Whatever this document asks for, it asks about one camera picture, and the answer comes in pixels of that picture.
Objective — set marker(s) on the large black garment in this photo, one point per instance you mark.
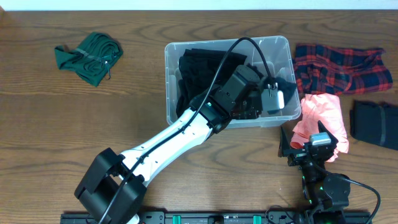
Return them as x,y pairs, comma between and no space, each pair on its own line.
198,67

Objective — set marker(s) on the black folded garment right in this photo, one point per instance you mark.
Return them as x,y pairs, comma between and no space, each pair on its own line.
374,123

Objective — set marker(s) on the dark green garment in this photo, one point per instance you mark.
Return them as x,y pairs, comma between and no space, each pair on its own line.
92,59

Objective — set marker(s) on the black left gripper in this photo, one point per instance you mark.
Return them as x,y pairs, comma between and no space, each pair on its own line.
248,116

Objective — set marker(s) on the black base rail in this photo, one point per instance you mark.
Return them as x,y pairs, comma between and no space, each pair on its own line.
273,216

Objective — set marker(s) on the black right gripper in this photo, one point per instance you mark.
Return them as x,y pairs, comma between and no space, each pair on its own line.
285,150

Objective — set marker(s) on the pink folded garment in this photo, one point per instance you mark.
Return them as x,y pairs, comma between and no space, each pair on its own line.
325,108

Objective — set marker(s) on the red plaid flannel shirt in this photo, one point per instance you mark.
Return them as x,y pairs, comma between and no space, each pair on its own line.
323,69

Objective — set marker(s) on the dark navy garment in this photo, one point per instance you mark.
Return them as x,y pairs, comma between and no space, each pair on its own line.
288,88

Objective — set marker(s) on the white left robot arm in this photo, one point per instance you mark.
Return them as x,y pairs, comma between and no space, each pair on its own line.
113,188

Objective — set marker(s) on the clear plastic storage bin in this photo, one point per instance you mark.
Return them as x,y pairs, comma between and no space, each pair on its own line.
276,50

